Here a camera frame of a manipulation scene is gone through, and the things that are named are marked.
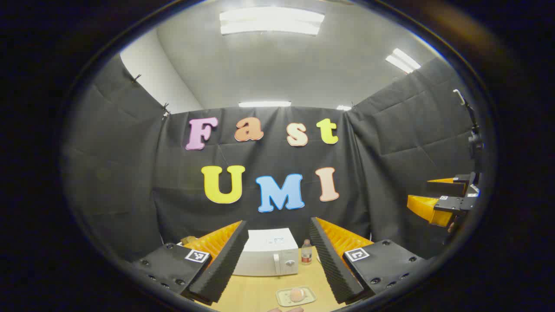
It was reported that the cream rectangular tray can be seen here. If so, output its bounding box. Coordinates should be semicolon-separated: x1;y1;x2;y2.
276;286;317;307

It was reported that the black backdrop cloth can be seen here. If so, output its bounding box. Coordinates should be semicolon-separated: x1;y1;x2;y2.
63;54;477;265

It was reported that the large ceiling light panel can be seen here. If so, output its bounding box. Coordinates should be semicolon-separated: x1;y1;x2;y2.
219;6;325;36

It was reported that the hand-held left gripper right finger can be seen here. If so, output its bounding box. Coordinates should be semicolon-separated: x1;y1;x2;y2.
309;217;430;304

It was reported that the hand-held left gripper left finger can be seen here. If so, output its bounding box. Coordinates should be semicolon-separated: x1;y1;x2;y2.
132;220;250;304

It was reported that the white microwave oven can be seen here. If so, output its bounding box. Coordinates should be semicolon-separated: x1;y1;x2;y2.
233;228;300;277

